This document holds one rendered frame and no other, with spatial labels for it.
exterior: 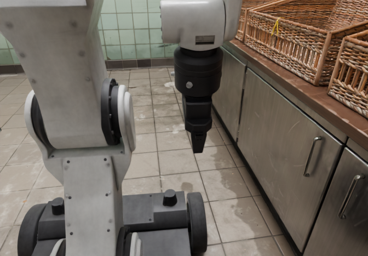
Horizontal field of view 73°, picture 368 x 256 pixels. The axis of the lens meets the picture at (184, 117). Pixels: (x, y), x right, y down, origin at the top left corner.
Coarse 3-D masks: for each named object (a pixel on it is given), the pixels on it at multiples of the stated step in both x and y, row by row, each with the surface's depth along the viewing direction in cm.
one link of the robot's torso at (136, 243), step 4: (136, 232) 61; (132, 236) 58; (136, 236) 59; (60, 240) 58; (132, 240) 57; (136, 240) 58; (140, 240) 60; (56, 244) 56; (60, 244) 56; (132, 244) 56; (136, 244) 57; (140, 244) 58; (56, 248) 55; (132, 248) 55; (136, 248) 56; (140, 248) 58; (52, 252) 54; (56, 252) 54; (132, 252) 54; (136, 252) 56; (140, 252) 57
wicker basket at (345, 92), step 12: (348, 36) 60; (360, 36) 61; (348, 48) 60; (360, 48) 56; (336, 60) 64; (348, 60) 60; (360, 60) 57; (336, 72) 64; (348, 72) 60; (360, 72) 66; (336, 84) 64; (348, 84) 61; (360, 84) 57; (336, 96) 64; (348, 96) 61; (360, 96) 58; (360, 108) 58
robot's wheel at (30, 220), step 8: (32, 208) 82; (40, 208) 82; (32, 216) 79; (40, 216) 80; (24, 224) 77; (32, 224) 77; (24, 232) 75; (32, 232) 76; (24, 240) 75; (32, 240) 75; (24, 248) 74; (32, 248) 75
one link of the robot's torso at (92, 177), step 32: (32, 96) 47; (128, 96) 51; (32, 128) 47; (128, 128) 51; (64, 160) 52; (96, 160) 53; (128, 160) 54; (64, 192) 52; (96, 192) 53; (96, 224) 53
